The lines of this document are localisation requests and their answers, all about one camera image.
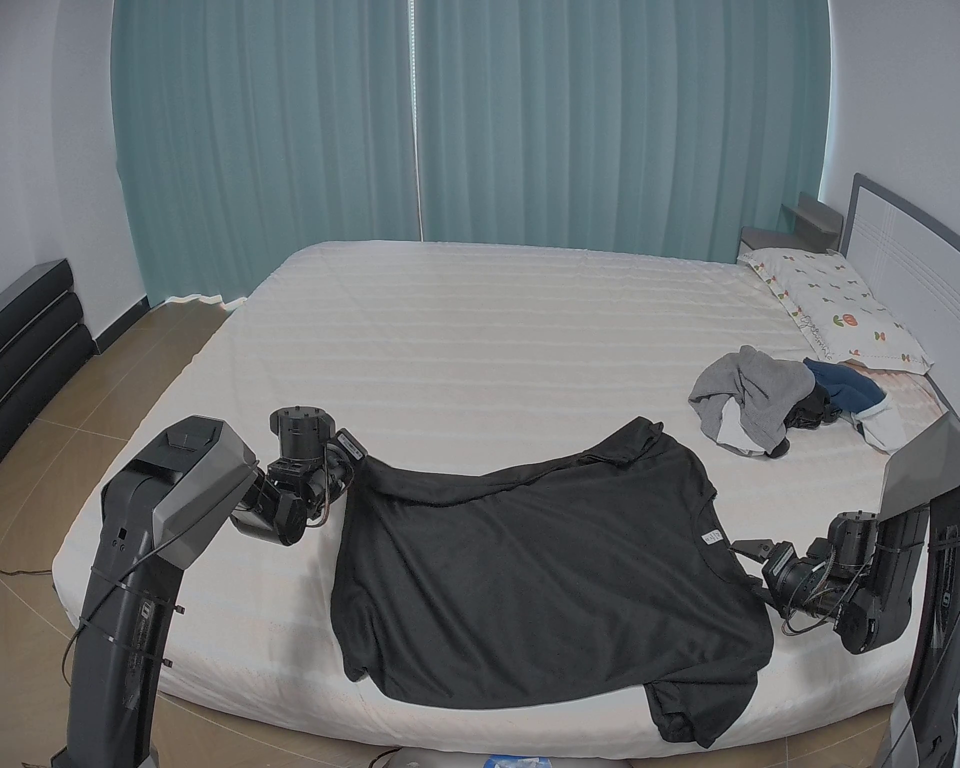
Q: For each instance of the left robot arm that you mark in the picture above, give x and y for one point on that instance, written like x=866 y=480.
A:
x=187 y=480

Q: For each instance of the grey bedside table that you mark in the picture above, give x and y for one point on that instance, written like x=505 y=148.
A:
x=795 y=232

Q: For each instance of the bed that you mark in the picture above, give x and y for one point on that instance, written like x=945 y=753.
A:
x=487 y=352

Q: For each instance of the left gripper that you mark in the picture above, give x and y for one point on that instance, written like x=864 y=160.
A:
x=335 y=472

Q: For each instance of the black chest of drawers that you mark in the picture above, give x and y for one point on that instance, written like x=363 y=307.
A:
x=37 y=337

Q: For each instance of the blue-green curtain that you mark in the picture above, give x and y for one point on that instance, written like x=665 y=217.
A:
x=615 y=127
x=262 y=150

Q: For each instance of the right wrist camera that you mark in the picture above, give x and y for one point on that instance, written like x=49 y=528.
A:
x=786 y=555

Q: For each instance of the black T-shirt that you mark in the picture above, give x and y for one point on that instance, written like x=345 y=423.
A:
x=525 y=570

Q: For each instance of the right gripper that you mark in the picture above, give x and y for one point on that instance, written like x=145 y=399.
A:
x=795 y=585

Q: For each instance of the white printed pillow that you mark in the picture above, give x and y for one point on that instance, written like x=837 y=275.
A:
x=832 y=307

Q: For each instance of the pile of clothes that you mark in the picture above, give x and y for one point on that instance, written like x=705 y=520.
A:
x=757 y=397

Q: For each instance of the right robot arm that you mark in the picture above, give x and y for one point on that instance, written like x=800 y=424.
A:
x=892 y=570

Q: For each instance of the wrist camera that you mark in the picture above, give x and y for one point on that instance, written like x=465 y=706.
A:
x=786 y=555
x=351 y=445

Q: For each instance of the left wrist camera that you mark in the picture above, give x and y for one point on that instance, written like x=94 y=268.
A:
x=351 y=445

